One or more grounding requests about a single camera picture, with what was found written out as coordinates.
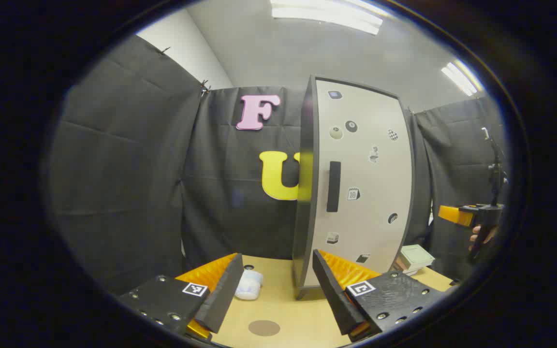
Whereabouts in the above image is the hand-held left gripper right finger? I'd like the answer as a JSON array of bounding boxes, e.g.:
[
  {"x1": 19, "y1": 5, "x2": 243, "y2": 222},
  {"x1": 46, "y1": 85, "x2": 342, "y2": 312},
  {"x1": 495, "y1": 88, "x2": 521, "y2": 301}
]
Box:
[{"x1": 311, "y1": 249, "x2": 446, "y2": 343}]

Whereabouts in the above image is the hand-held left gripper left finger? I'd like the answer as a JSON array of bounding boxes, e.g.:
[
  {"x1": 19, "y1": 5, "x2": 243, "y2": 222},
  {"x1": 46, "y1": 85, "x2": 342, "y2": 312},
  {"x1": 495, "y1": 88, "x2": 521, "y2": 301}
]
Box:
[{"x1": 117, "y1": 252, "x2": 245, "y2": 341}]

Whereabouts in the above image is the round brown coaster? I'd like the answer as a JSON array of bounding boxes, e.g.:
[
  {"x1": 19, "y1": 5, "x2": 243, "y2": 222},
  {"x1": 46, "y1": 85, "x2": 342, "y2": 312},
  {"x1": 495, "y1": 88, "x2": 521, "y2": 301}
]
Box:
[{"x1": 249, "y1": 319, "x2": 281, "y2": 337}]

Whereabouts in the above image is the dark grey cabinet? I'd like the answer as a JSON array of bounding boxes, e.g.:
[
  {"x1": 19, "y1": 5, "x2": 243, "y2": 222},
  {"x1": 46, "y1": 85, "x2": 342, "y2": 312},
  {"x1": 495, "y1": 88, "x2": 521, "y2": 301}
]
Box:
[{"x1": 292, "y1": 74, "x2": 417, "y2": 300}]

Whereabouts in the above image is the black cabinet door handle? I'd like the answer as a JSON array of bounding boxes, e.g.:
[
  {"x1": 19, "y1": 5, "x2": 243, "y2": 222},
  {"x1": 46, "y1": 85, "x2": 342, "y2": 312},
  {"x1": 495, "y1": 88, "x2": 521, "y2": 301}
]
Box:
[{"x1": 326, "y1": 161, "x2": 341, "y2": 213}]

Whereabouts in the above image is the crumpled white cloth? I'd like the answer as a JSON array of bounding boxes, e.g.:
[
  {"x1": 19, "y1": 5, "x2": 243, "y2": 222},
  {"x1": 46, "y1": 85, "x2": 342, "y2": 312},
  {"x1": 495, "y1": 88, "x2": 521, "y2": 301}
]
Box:
[{"x1": 234, "y1": 269, "x2": 264, "y2": 301}]

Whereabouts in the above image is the pale green book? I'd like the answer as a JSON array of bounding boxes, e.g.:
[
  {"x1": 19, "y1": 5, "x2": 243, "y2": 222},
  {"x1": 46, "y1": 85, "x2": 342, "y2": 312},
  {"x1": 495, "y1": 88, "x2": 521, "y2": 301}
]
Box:
[{"x1": 399, "y1": 244, "x2": 436, "y2": 271}]

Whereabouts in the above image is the ceiling light panel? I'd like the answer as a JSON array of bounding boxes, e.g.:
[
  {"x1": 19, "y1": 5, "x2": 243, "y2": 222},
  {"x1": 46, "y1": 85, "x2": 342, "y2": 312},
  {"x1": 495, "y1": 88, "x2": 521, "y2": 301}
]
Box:
[
  {"x1": 270, "y1": 0, "x2": 384, "y2": 35},
  {"x1": 441, "y1": 60, "x2": 480, "y2": 96}
]

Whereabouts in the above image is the black backdrop cloth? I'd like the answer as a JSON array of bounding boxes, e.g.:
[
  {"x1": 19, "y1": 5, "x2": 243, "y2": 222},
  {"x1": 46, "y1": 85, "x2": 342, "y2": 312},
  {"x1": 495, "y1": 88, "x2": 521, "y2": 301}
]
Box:
[{"x1": 49, "y1": 34, "x2": 509, "y2": 295}]

